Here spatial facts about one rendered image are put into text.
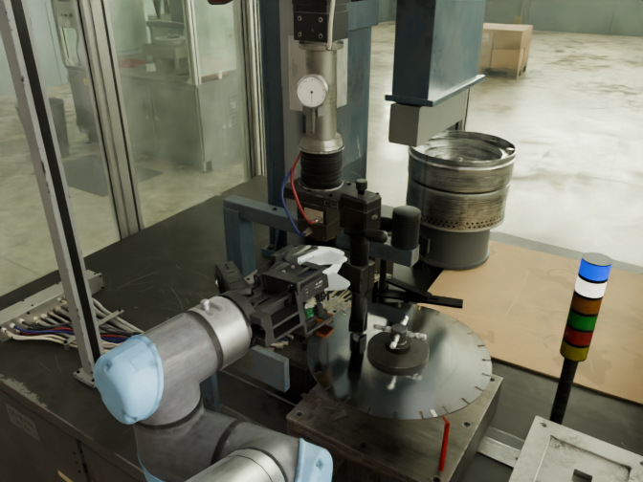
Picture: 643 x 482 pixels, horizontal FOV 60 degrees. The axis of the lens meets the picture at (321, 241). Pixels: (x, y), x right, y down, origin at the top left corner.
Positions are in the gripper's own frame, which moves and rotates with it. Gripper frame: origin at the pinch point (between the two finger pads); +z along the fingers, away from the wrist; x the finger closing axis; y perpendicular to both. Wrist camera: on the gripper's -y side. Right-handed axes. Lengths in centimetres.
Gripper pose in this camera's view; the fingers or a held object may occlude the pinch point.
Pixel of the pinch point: (333, 257)
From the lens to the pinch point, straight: 78.9
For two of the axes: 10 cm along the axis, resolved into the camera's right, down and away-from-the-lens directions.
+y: 7.3, 1.5, -6.6
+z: 6.7, -3.4, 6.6
